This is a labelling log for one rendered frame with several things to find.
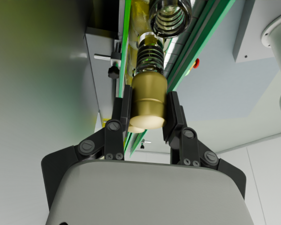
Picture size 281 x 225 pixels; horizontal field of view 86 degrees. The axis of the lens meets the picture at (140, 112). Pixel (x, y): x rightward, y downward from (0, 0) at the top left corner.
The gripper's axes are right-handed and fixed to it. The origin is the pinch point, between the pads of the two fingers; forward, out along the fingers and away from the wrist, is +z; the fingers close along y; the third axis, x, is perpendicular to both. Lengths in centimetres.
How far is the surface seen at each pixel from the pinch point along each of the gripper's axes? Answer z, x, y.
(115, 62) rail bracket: 24.9, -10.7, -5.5
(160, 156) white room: 255, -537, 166
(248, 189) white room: 105, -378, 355
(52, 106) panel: 5.3, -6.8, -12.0
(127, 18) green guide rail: 22.8, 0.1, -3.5
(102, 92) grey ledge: 42, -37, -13
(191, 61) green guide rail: 24.9, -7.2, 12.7
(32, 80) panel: 3.8, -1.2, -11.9
